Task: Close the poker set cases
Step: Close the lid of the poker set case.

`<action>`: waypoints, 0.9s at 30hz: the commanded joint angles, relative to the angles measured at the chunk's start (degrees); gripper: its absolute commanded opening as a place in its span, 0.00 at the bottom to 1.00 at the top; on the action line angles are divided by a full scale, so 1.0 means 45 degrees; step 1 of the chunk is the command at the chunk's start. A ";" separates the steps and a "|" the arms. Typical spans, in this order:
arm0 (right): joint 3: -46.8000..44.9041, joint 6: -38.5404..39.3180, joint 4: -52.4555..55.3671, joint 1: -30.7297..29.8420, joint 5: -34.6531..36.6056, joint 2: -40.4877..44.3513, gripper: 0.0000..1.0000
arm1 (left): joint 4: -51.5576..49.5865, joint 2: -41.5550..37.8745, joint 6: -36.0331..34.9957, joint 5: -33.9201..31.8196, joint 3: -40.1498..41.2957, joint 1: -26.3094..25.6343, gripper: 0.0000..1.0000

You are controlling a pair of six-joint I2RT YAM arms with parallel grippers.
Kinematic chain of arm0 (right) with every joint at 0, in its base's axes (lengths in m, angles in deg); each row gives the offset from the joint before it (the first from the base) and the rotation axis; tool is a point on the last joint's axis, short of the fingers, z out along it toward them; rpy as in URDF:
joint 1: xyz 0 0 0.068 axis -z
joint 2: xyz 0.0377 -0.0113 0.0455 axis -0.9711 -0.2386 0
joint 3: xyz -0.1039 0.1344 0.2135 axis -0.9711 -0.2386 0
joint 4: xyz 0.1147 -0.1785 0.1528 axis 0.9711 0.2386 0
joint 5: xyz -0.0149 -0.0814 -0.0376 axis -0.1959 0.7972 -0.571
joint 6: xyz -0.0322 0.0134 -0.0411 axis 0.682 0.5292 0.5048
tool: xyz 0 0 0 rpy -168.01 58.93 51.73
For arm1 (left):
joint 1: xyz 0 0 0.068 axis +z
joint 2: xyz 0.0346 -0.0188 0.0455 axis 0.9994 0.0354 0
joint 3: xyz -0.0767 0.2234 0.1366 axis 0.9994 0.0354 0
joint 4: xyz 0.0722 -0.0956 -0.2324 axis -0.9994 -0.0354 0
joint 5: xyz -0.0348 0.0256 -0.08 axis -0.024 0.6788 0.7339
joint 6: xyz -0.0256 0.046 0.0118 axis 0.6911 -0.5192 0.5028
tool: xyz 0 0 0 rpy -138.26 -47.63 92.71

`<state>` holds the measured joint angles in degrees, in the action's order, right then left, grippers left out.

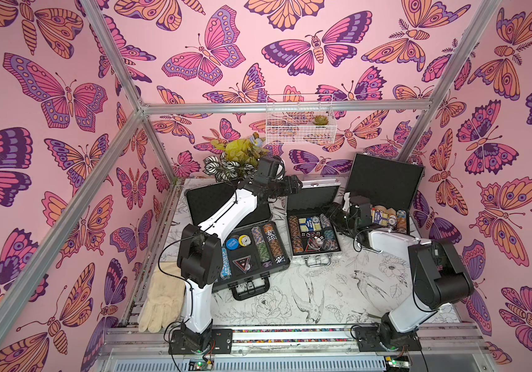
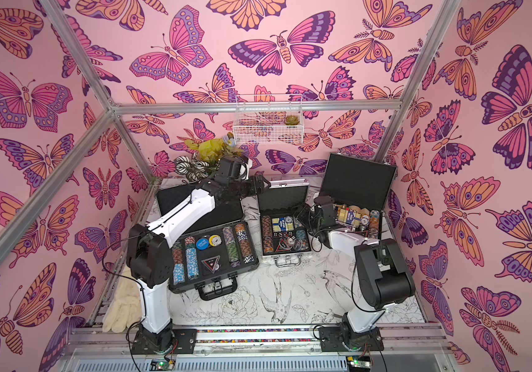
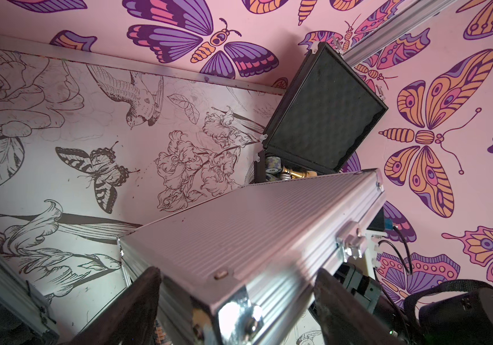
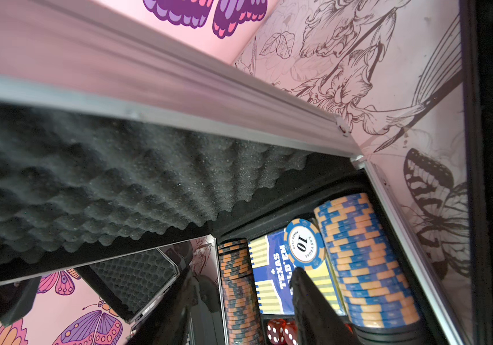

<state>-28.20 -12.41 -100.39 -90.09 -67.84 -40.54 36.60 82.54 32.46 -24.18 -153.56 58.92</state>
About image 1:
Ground white wire basket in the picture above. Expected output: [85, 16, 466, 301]
[264, 101, 337, 146]

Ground large black poker case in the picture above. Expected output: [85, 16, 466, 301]
[185, 183, 290, 301]

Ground right black poker case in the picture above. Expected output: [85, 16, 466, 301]
[345, 153, 424, 213]

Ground cream work glove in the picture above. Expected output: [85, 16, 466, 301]
[138, 261, 186, 333]

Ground striped black white plant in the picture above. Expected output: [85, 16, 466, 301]
[203, 155, 255, 182]

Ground green leafy plant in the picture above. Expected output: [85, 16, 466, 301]
[210, 133, 270, 167]

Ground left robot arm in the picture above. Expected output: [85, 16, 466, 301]
[177, 155, 302, 335]

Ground aluminium front rail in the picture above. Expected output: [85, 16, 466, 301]
[100, 323, 488, 357]

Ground small succulent plant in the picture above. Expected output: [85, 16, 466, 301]
[313, 115, 329, 126]

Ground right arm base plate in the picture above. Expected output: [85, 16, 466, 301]
[350, 324, 422, 353]

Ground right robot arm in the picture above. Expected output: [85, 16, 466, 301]
[341, 192, 475, 350]

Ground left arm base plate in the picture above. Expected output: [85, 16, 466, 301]
[168, 329, 233, 355]

